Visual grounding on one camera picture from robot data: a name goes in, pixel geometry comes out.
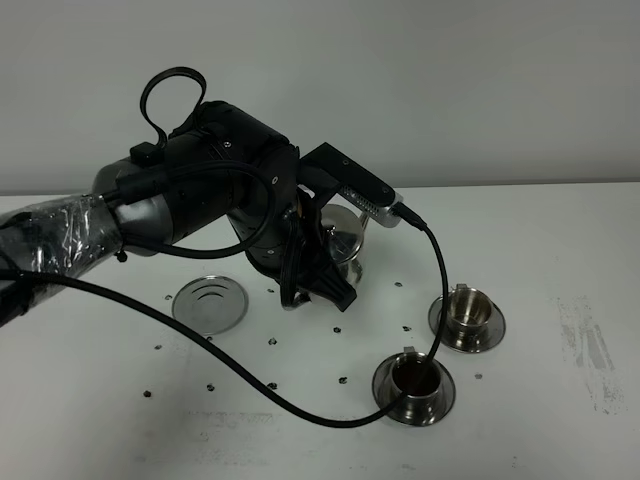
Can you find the stainless steel teapot saucer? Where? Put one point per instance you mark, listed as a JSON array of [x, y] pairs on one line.
[[210, 305]]

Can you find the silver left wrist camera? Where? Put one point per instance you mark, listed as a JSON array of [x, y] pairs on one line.
[[360, 185]]

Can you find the far stainless steel teacup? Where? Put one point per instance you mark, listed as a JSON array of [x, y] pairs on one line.
[[468, 313]]

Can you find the stainless steel teacup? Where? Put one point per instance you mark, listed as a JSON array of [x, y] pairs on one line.
[[468, 313], [418, 383]]

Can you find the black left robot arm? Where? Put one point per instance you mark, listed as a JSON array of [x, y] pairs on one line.
[[221, 184]]

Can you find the far stainless steel saucer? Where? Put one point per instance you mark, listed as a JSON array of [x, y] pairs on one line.
[[494, 335]]

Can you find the near stainless steel saucer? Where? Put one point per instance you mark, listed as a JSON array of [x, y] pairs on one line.
[[419, 417]]

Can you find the near stainless steel teacup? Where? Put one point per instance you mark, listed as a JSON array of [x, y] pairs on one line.
[[418, 383]]

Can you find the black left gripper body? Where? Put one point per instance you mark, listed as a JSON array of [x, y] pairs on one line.
[[295, 249]]

